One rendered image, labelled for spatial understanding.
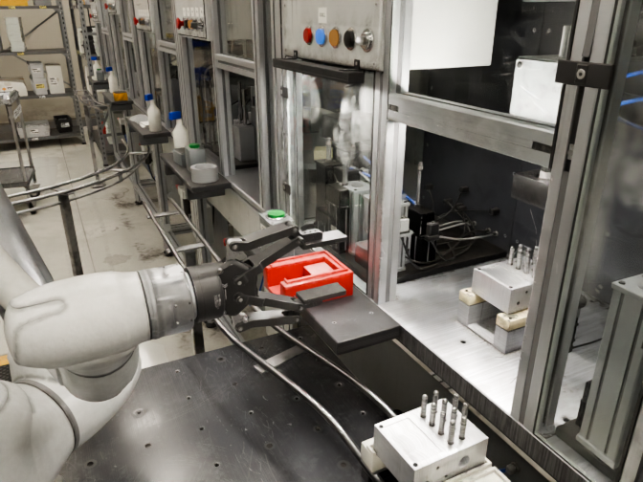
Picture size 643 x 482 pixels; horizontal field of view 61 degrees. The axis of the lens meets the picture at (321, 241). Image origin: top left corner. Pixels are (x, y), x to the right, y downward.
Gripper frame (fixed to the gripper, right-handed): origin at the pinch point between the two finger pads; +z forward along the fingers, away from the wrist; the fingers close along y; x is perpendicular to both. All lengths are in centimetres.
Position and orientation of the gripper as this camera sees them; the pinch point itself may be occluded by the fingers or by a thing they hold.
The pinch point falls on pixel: (326, 266)
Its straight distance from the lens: 80.3
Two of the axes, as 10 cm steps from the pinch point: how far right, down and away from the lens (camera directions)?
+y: 0.0, -9.2, -3.9
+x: -4.5, -3.5, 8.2
